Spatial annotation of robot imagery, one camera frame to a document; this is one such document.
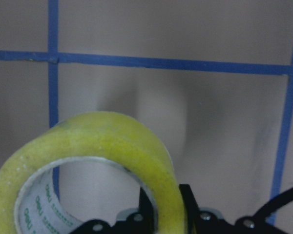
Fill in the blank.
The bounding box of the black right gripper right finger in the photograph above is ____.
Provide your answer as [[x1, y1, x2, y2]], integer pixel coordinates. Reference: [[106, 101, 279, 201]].
[[179, 184, 200, 234]]

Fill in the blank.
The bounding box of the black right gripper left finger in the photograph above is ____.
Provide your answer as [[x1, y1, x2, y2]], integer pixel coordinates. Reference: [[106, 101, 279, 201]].
[[138, 187, 156, 234]]

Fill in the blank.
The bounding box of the yellow packing tape roll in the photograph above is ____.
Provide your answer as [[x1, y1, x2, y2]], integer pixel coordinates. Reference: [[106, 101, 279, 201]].
[[0, 112, 187, 234]]

